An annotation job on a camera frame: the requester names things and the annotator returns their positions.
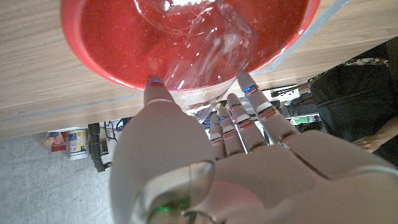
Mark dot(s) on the red bowl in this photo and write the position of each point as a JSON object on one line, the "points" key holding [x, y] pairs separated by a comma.
{"points": [[112, 40]]}

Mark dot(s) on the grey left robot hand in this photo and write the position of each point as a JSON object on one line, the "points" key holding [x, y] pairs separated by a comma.
{"points": [[161, 146]]}

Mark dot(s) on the colourful printed cup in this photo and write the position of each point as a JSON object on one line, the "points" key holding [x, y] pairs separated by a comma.
{"points": [[51, 139]]}

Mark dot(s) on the white canister with label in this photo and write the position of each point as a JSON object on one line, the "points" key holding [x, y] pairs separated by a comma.
{"points": [[77, 143]]}

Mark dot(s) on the clear plastic bottle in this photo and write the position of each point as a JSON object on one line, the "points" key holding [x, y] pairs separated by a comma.
{"points": [[217, 46]]}

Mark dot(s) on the white power strip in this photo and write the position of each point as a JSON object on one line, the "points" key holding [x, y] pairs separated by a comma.
{"points": [[280, 92]]}

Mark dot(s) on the standing person black shorts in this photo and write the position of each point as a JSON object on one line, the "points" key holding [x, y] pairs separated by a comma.
{"points": [[351, 99]]}

